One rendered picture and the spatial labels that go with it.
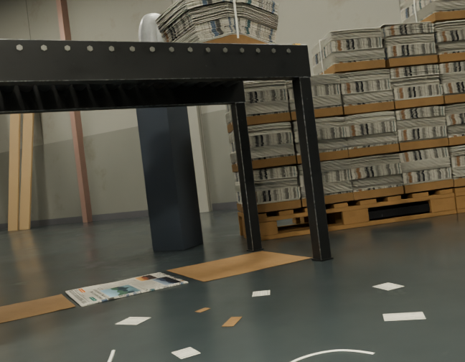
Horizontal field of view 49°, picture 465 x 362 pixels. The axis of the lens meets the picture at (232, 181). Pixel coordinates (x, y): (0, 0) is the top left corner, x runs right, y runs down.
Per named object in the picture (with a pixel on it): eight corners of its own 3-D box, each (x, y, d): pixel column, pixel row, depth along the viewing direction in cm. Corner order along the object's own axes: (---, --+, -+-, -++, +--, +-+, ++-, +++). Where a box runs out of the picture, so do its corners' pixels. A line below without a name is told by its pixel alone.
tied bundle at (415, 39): (359, 82, 314) (355, 44, 313) (404, 77, 318) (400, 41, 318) (389, 67, 276) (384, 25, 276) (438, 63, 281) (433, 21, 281)
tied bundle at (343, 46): (313, 87, 310) (309, 49, 310) (360, 82, 314) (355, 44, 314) (334, 73, 272) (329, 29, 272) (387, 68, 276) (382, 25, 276)
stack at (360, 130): (239, 235, 302) (222, 95, 302) (422, 210, 319) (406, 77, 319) (250, 242, 264) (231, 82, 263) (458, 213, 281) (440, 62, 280)
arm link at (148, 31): (142, 59, 287) (137, 21, 286) (174, 56, 288) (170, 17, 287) (138, 52, 270) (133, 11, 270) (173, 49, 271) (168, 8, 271)
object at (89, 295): (161, 274, 202) (160, 271, 202) (189, 283, 177) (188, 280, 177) (64, 294, 185) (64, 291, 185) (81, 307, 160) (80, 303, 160)
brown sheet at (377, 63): (313, 85, 310) (313, 78, 310) (359, 81, 314) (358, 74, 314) (334, 72, 272) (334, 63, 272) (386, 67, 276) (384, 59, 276)
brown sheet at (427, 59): (360, 80, 314) (359, 74, 313) (404, 77, 318) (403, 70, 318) (390, 66, 276) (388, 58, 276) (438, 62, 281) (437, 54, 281)
